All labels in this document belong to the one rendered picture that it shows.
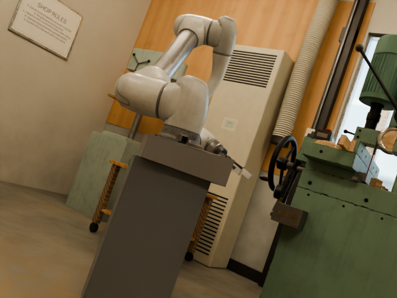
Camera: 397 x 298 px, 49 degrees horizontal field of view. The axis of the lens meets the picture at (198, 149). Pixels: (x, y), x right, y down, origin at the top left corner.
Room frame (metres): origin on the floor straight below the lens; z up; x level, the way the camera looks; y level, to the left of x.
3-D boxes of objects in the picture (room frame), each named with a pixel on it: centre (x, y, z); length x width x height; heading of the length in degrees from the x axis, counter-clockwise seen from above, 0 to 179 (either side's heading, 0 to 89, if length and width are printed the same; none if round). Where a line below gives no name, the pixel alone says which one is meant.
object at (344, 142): (1.88, -0.65, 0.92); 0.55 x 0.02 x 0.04; 148
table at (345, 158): (2.04, -0.62, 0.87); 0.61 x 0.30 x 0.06; 148
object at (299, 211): (1.83, -0.45, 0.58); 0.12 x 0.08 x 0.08; 58
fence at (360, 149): (1.96, -0.74, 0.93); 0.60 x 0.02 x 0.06; 148
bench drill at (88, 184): (4.01, 0.61, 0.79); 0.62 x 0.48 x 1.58; 57
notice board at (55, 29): (3.88, 1.65, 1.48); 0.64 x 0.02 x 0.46; 145
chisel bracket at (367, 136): (1.96, -0.72, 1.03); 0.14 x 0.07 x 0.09; 58
